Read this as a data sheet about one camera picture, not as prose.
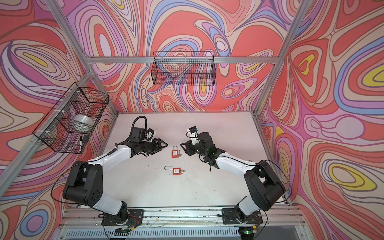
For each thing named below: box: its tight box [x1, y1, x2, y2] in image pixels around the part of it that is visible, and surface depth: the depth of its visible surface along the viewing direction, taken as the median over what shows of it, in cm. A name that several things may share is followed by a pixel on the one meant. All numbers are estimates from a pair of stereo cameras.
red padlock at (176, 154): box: [172, 145, 182, 159], surface depth 97 cm
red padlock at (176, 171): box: [164, 165, 185, 176], surface depth 90 cm
